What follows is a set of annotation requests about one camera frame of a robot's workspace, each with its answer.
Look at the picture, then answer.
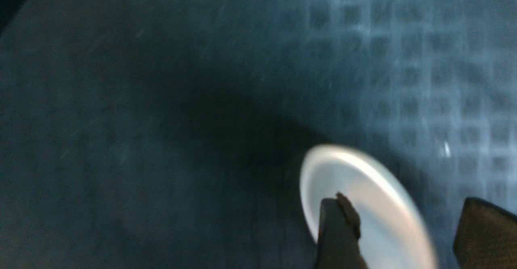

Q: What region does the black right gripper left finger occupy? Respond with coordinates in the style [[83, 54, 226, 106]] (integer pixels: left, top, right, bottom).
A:
[[314, 192, 368, 269]]

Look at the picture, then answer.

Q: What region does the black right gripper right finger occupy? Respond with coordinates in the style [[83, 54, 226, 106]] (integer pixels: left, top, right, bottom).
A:
[[454, 197, 517, 269]]

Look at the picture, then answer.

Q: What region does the white soup spoon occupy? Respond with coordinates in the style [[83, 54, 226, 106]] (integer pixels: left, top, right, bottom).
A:
[[299, 145, 438, 269]]

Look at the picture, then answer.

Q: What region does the black serving tray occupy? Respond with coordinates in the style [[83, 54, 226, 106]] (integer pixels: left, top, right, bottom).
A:
[[1, 0, 516, 269]]

